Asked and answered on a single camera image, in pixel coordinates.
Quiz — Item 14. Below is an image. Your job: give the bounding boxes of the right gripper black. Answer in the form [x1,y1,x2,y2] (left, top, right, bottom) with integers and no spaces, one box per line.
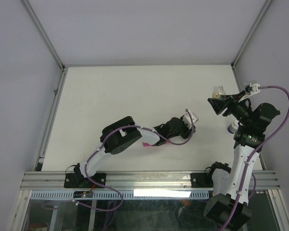
[208,90,252,126]

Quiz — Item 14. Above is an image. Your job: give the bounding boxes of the clear bottle yellow capsules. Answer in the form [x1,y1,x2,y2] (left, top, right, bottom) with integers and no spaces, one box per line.
[212,85,226,99]

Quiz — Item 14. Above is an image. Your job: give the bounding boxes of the pink weekly pill organizer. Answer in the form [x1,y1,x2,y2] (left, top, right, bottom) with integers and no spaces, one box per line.
[141,141,171,149]

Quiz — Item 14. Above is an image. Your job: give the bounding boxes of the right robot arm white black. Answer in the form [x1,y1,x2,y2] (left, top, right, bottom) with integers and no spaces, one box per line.
[204,94,280,231]

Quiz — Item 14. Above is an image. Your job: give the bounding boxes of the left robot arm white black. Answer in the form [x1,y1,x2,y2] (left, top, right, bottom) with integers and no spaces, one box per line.
[64,110,198,188]

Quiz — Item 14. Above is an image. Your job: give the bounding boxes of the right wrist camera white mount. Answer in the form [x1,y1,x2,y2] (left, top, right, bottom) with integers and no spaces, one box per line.
[239,81,260,102]

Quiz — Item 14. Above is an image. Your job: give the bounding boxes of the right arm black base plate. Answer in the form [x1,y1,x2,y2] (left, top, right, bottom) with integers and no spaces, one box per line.
[190,171,235,189]

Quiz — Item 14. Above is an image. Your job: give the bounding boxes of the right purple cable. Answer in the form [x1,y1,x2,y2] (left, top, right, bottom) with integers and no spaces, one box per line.
[221,84,289,231]

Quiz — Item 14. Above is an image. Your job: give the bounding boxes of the right aluminium frame post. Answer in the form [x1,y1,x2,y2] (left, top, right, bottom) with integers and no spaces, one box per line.
[231,0,274,69]

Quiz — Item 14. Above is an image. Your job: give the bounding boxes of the aluminium frame post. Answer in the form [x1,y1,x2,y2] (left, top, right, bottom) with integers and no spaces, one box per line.
[21,0,66,70]
[231,0,274,69]

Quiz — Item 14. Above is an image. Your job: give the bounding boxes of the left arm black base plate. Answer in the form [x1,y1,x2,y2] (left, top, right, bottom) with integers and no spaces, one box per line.
[64,172,106,189]

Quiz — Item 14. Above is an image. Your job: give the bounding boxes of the grey slotted cable duct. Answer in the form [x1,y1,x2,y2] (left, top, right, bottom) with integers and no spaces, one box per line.
[31,190,209,201]

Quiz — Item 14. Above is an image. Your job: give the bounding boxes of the left aluminium frame post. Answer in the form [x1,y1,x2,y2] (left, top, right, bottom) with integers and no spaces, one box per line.
[21,0,66,70]

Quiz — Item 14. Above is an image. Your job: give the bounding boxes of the aluminium mounting rail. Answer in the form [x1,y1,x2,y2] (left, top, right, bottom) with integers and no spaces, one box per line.
[20,169,279,193]

